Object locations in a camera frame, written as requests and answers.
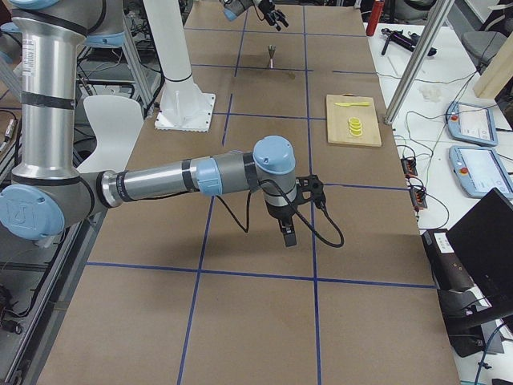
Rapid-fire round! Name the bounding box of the red bottle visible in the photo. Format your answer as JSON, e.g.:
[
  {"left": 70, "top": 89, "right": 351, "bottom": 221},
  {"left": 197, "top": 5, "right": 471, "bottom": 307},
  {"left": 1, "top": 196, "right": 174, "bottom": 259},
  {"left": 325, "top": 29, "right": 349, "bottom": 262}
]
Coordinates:
[{"left": 366, "top": 0, "right": 385, "bottom": 37}]

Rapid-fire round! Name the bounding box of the white chair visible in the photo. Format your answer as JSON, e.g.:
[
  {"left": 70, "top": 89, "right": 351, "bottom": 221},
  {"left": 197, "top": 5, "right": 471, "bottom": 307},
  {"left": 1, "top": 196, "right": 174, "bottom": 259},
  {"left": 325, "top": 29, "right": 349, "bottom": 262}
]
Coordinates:
[{"left": 78, "top": 95, "right": 143, "bottom": 173}]

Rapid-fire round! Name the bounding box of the lower teach pendant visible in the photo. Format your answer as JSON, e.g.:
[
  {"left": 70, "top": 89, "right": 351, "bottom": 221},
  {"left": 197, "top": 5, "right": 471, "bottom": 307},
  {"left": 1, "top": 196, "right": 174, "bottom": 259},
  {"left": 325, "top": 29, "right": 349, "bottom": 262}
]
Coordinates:
[{"left": 449, "top": 145, "right": 512, "bottom": 200}]

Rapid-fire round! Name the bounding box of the wooden plank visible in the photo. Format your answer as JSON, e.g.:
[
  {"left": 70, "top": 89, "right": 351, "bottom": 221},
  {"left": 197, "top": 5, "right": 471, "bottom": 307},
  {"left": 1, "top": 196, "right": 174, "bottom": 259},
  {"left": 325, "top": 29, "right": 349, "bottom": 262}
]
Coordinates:
[{"left": 465, "top": 6, "right": 512, "bottom": 99}]

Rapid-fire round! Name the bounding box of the orange connector board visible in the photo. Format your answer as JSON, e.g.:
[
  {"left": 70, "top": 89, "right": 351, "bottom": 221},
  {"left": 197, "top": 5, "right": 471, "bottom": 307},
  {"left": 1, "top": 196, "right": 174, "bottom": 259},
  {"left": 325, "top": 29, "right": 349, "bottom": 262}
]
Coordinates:
[{"left": 400, "top": 157, "right": 418, "bottom": 176}]

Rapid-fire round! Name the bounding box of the bamboo cutting board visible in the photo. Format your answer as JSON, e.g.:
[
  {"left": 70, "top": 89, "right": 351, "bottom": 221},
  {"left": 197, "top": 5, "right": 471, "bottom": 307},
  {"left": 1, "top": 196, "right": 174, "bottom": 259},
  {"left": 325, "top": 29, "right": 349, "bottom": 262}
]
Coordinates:
[{"left": 325, "top": 95, "right": 382, "bottom": 148}]

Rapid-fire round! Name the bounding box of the black box device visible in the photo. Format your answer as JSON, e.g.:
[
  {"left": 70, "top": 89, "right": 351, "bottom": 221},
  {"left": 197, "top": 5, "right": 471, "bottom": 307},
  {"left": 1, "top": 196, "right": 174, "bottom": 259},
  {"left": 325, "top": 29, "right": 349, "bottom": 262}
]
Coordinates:
[{"left": 422, "top": 229, "right": 475, "bottom": 293}]

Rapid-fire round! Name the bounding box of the black handheld tool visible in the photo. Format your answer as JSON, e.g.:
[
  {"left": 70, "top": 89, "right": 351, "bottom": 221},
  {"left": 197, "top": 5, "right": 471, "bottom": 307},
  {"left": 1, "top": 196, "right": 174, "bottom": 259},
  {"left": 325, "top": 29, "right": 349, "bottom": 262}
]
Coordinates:
[{"left": 381, "top": 28, "right": 421, "bottom": 55}]

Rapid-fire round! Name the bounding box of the aluminium frame post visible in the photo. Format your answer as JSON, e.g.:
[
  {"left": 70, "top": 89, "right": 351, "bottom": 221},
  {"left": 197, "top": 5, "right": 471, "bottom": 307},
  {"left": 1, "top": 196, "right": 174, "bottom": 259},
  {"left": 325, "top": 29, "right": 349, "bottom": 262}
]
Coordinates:
[{"left": 384, "top": 0, "right": 454, "bottom": 125}]

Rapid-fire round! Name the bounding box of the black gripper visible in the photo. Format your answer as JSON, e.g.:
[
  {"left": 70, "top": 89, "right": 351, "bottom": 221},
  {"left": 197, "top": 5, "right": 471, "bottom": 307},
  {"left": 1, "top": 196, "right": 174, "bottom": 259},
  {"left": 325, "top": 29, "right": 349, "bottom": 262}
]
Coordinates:
[
  {"left": 264, "top": 179, "right": 297, "bottom": 247},
  {"left": 256, "top": 0, "right": 289, "bottom": 30}
]

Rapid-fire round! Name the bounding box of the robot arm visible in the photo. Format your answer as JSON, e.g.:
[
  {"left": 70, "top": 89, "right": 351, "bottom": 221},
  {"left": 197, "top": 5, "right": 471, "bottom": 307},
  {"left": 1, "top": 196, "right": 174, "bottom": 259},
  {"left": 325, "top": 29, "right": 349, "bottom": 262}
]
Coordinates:
[
  {"left": 220, "top": 0, "right": 289, "bottom": 31},
  {"left": 1, "top": 1, "right": 299, "bottom": 246}
]

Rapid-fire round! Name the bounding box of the steel jigger measuring cup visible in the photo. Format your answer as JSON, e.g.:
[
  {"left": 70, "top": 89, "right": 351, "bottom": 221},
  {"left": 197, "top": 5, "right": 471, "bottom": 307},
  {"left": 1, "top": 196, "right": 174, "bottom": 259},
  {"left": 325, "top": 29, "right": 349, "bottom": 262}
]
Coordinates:
[{"left": 268, "top": 44, "right": 276, "bottom": 69}]

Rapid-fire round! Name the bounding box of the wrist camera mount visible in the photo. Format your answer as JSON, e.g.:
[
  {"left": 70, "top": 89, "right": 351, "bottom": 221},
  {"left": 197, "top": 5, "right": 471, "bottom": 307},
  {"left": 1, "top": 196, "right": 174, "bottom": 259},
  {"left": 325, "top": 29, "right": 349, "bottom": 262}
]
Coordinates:
[{"left": 294, "top": 174, "right": 327, "bottom": 211}]

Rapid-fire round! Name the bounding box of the teach pendant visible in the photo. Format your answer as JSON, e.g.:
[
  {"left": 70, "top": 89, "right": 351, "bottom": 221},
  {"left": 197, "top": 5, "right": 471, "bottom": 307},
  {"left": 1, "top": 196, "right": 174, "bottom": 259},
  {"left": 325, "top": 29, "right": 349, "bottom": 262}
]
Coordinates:
[
  {"left": 446, "top": 102, "right": 498, "bottom": 147},
  {"left": 449, "top": 145, "right": 512, "bottom": 200}
]

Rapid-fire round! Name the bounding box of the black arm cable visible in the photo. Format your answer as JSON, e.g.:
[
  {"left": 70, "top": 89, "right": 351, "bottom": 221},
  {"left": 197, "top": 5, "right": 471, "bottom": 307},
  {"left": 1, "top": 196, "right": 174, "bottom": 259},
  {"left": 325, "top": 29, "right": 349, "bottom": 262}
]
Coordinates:
[{"left": 212, "top": 179, "right": 345, "bottom": 248}]

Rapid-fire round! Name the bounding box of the upper teach pendant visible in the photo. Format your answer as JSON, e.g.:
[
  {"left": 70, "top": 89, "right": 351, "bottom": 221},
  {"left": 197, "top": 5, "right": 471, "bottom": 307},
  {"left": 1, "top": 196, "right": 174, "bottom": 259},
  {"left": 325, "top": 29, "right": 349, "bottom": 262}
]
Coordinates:
[{"left": 446, "top": 102, "right": 498, "bottom": 147}]

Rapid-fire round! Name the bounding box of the black laptop monitor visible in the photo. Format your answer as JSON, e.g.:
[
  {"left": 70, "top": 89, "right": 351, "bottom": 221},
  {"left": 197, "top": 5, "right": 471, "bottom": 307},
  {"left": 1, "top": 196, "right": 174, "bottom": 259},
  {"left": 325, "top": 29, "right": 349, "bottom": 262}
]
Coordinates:
[{"left": 446, "top": 188, "right": 513, "bottom": 305}]

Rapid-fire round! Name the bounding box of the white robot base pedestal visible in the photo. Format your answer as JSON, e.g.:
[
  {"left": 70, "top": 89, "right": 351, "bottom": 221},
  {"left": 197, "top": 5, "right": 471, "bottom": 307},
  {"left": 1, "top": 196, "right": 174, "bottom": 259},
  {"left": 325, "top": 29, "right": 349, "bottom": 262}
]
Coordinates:
[{"left": 143, "top": 0, "right": 216, "bottom": 132}]

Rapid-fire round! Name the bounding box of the yellow plastic knife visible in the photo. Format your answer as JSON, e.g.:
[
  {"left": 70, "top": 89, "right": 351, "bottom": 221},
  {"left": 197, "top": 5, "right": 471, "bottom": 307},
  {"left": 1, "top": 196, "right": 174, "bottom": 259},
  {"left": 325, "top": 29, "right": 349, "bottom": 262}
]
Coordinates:
[{"left": 334, "top": 102, "right": 370, "bottom": 107}]

